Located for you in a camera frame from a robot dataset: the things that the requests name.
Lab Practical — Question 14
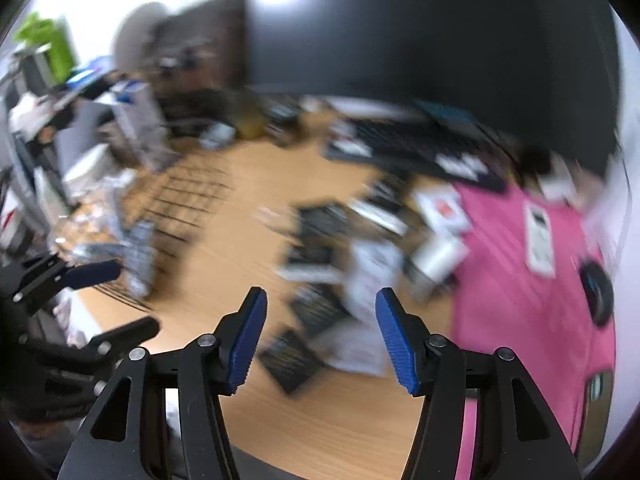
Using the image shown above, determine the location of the white tissue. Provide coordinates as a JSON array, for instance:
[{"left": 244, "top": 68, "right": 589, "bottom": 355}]
[{"left": 540, "top": 155, "right": 586, "bottom": 206}]

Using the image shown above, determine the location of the silver foil packet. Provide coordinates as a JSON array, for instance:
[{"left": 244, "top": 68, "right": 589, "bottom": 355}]
[{"left": 120, "top": 220, "right": 156, "bottom": 298}]

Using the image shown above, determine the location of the black keyboard with white keys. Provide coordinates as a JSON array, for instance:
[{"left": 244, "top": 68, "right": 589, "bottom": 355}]
[{"left": 325, "top": 115, "right": 511, "bottom": 193}]

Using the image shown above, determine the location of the green bag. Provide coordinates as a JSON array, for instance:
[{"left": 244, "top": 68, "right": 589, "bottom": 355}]
[{"left": 14, "top": 12, "right": 76, "bottom": 83}]

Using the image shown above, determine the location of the pink cloth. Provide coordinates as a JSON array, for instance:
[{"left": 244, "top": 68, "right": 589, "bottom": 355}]
[{"left": 450, "top": 180, "right": 618, "bottom": 480}]

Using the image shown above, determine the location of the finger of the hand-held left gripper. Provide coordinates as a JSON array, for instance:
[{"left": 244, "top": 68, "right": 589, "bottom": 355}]
[
  {"left": 12, "top": 255, "right": 123, "bottom": 317},
  {"left": 30, "top": 316, "right": 161, "bottom": 376}
]

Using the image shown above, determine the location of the wooden desktop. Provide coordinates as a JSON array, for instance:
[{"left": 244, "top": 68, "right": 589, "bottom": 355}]
[{"left": 50, "top": 105, "right": 468, "bottom": 480}]

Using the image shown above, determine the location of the dark cabinet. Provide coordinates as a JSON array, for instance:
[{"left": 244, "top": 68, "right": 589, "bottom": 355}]
[{"left": 150, "top": 0, "right": 251, "bottom": 96}]

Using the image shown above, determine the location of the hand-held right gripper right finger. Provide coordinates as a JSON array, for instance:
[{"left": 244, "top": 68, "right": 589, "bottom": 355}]
[{"left": 375, "top": 287, "right": 583, "bottom": 480}]

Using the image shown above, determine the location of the white paper sheet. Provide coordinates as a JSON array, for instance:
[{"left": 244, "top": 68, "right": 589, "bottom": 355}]
[{"left": 325, "top": 320, "right": 396, "bottom": 378}]

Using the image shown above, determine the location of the white card with red print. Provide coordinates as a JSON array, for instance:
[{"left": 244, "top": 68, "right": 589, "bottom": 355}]
[{"left": 412, "top": 185, "right": 473, "bottom": 236}]

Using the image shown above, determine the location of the black computer monitor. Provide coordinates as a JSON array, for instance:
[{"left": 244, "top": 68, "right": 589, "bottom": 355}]
[{"left": 245, "top": 0, "right": 621, "bottom": 176}]

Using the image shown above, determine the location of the black box with gold print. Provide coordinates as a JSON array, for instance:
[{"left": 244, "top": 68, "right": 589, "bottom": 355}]
[
  {"left": 257, "top": 330, "right": 326, "bottom": 396},
  {"left": 295, "top": 202, "right": 351, "bottom": 241},
  {"left": 290, "top": 285, "right": 356, "bottom": 336},
  {"left": 282, "top": 240, "right": 341, "bottom": 281}
]

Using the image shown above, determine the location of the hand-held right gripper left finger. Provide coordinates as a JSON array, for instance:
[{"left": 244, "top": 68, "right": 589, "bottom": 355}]
[{"left": 56, "top": 286, "right": 268, "bottom": 480}]

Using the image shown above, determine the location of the tan rimmed object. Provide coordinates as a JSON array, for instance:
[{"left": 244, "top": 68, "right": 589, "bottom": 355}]
[{"left": 575, "top": 370, "right": 616, "bottom": 461}]

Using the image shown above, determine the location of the black computer mouse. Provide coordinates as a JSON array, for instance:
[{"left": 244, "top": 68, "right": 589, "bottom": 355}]
[{"left": 577, "top": 257, "right": 615, "bottom": 328}]

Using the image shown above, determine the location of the white and blue box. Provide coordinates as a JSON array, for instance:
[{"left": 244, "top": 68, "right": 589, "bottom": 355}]
[{"left": 107, "top": 80, "right": 168, "bottom": 166}]

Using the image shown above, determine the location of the white remote control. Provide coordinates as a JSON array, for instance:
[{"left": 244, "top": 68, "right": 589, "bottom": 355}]
[{"left": 522, "top": 201, "right": 557, "bottom": 278}]

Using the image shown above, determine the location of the white printed packet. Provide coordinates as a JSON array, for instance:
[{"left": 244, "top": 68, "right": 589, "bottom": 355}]
[{"left": 345, "top": 237, "right": 406, "bottom": 311}]

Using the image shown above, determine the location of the black wire basket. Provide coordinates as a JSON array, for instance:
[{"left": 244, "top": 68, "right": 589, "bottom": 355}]
[{"left": 50, "top": 152, "right": 236, "bottom": 311}]

